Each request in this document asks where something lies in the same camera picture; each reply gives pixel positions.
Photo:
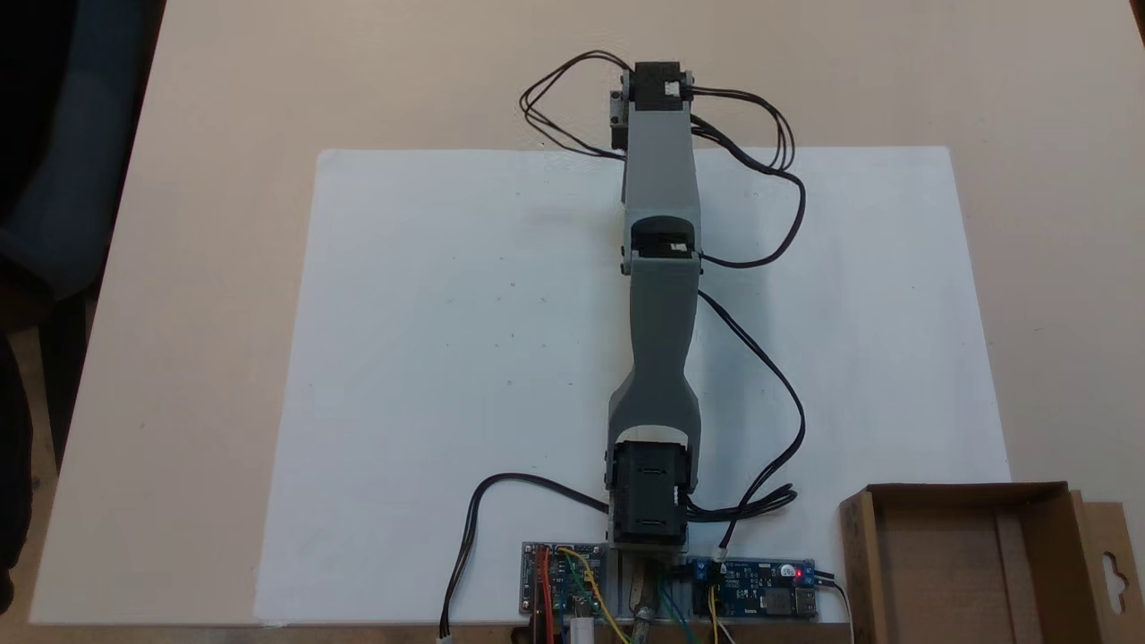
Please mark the dark blue chair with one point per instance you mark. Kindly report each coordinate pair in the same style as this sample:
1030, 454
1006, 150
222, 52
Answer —
80, 134

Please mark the white usb connector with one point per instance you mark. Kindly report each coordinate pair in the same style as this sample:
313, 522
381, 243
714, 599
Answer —
582, 631

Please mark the blue circuit board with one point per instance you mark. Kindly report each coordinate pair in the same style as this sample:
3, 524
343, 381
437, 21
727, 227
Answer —
760, 592

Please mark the white paper sheet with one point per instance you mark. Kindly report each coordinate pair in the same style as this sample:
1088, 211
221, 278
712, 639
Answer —
429, 358

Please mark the brown cardboard box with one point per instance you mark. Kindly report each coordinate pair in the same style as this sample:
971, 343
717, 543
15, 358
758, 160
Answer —
939, 572

